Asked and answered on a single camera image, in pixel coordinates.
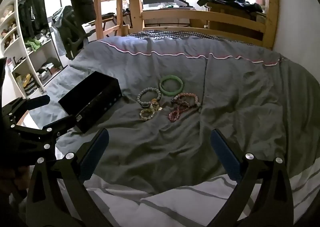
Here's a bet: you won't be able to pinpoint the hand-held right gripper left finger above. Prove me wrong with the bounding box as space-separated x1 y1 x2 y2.
25 128 110 227

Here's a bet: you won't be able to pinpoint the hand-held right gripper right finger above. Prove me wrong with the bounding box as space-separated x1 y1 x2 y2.
207 128 295 227

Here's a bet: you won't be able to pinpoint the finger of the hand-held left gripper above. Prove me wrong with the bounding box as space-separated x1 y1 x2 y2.
9 115 76 165
2 94 51 128

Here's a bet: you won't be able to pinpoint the black jewelry box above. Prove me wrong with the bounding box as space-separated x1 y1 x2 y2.
58 71 122 134

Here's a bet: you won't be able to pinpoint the green jade bangle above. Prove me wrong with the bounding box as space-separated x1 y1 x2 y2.
159 75 185 96

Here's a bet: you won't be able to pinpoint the white shelf unit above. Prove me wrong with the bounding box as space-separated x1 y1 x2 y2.
0 0 68 99

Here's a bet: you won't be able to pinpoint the grey blanket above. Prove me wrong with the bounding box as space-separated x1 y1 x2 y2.
46 36 320 194

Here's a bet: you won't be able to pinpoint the green cloth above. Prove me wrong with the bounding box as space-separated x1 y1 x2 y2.
24 38 42 52

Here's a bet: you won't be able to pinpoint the black office chair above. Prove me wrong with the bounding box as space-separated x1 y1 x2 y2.
59 6 97 60

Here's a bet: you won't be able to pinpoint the dark hanging clothes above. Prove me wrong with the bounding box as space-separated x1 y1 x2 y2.
18 0 50 40

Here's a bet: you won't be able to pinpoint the white striped bed sheet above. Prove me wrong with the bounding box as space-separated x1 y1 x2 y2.
54 164 320 227

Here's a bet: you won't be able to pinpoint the light blue jacket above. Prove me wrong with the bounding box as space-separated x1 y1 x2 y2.
52 6 73 55

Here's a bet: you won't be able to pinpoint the wooden ladder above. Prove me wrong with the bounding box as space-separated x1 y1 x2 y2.
92 0 126 40

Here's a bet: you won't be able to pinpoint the wooden cabinet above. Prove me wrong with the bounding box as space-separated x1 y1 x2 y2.
191 2 267 40

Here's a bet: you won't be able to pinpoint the checkered bed sheet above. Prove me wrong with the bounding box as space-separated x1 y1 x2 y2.
125 29 263 45

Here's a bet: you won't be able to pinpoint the desk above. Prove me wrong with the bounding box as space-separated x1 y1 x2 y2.
102 3 198 31

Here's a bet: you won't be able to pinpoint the yellow bead bracelet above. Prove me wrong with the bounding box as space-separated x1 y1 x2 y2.
139 99 163 120

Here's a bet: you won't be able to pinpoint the red bead bracelet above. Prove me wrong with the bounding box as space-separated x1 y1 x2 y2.
168 106 189 122

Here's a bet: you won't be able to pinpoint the pink bead bracelet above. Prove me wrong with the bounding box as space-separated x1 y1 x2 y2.
171 93 202 109

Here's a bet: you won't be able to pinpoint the grey bead bracelet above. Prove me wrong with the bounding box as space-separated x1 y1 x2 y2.
136 87 162 108

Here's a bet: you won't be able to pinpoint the wooden bed frame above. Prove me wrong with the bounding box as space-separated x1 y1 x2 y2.
125 0 279 50

